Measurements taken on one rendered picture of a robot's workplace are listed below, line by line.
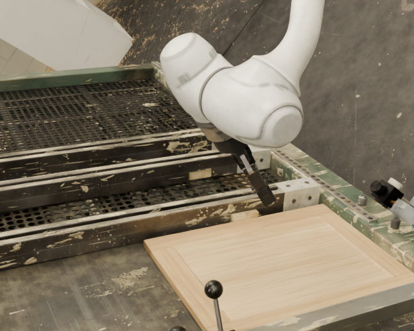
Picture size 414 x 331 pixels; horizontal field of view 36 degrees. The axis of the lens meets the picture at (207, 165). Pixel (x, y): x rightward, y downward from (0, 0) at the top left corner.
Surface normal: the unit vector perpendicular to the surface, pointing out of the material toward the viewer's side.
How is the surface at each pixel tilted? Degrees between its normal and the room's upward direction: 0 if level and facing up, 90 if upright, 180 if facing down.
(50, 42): 90
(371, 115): 0
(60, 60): 90
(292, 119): 96
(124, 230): 90
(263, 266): 54
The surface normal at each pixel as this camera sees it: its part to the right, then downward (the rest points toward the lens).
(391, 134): -0.71, -0.41
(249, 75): -0.43, -0.59
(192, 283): 0.04, -0.91
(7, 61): 0.37, 0.48
